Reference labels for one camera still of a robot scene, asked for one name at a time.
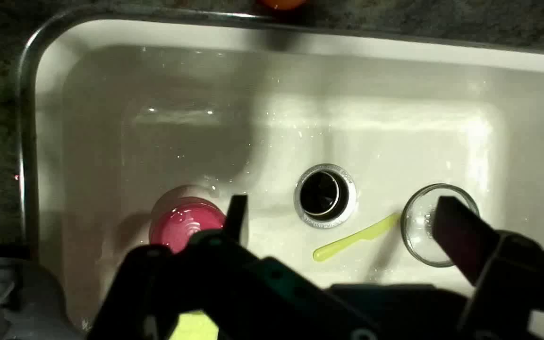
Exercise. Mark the translucent pink plastic cup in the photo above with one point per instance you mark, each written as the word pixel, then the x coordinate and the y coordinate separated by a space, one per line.
pixel 183 224

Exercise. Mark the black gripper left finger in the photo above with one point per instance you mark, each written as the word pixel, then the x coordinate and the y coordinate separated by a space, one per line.
pixel 238 218

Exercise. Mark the orange plastic bucket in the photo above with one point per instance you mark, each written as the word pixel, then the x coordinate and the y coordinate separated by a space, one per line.
pixel 282 5

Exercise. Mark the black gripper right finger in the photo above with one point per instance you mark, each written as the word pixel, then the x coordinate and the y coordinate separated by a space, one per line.
pixel 467 243

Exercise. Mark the yellow plastic utensil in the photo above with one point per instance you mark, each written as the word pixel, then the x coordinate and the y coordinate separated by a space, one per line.
pixel 353 239

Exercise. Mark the metal sink strainer lid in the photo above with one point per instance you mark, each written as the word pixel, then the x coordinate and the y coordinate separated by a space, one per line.
pixel 419 224

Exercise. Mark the round metal sink drain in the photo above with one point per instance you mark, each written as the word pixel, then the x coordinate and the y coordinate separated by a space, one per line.
pixel 323 196

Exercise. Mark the white ceramic sink basin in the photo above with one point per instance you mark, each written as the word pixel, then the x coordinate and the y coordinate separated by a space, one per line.
pixel 159 115

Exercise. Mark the light green plastic cup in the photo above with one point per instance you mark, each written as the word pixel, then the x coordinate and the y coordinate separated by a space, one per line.
pixel 193 328

